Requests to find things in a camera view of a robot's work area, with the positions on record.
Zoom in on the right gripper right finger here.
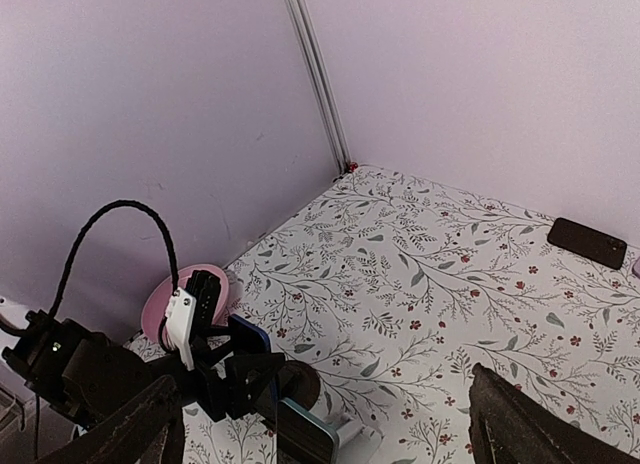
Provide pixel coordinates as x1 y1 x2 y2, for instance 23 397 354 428
469 363 639 464

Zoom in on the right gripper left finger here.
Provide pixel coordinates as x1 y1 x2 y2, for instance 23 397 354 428
39 376 185 464

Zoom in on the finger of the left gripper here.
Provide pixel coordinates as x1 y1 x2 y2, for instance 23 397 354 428
225 353 285 419

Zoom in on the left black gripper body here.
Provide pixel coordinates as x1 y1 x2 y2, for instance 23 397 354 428
0 308 226 430

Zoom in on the blue phone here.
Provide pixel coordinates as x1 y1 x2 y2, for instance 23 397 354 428
227 313 281 405

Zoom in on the silver phone stand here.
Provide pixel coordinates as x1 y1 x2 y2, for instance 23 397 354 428
336 414 383 454

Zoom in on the black phone at back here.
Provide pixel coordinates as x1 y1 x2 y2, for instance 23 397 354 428
547 218 627 270

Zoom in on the purple phone at back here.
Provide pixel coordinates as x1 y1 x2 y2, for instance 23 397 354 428
632 258 640 278

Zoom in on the pink bowl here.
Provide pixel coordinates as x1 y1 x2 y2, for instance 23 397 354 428
141 264 229 343

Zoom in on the floral table mat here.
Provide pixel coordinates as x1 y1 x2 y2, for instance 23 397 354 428
124 163 640 464

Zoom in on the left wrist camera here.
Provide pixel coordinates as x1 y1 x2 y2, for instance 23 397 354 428
157 264 229 371

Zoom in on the left black braided cable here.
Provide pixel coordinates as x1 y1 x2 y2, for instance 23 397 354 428
47 199 179 330

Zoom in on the left aluminium frame post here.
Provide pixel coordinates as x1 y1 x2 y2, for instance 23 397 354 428
284 0 351 175

